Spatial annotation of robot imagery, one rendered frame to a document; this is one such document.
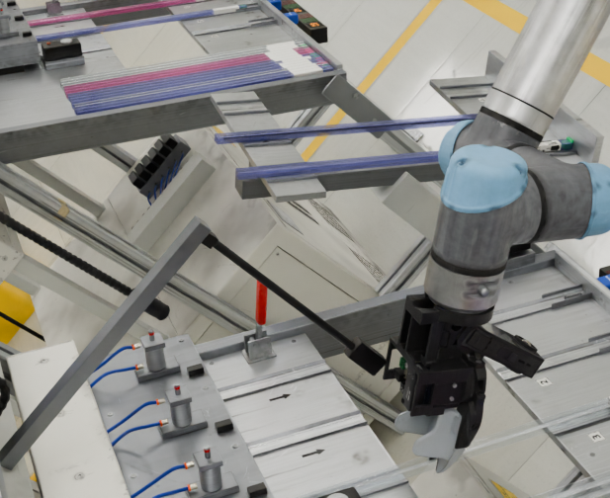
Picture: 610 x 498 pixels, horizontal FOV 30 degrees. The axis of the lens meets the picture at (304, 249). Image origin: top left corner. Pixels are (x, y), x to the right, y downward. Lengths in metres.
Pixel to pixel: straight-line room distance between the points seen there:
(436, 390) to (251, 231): 1.24
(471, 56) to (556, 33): 2.03
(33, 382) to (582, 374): 0.64
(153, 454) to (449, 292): 0.36
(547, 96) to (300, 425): 0.46
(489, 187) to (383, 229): 2.03
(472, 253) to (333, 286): 1.36
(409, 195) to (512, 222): 0.65
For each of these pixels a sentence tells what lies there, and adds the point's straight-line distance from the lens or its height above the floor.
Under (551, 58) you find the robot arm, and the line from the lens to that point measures 1.23.
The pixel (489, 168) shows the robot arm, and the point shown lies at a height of 1.18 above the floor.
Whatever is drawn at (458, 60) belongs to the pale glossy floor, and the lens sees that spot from 3.29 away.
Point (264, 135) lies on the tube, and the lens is 1.62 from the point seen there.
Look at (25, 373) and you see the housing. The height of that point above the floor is 1.27.
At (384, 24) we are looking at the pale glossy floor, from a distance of 3.66.
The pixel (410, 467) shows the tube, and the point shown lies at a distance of 1.24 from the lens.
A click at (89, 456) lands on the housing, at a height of 1.24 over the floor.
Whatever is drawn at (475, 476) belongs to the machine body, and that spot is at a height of 0.61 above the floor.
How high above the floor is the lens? 1.85
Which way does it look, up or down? 34 degrees down
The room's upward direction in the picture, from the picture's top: 55 degrees counter-clockwise
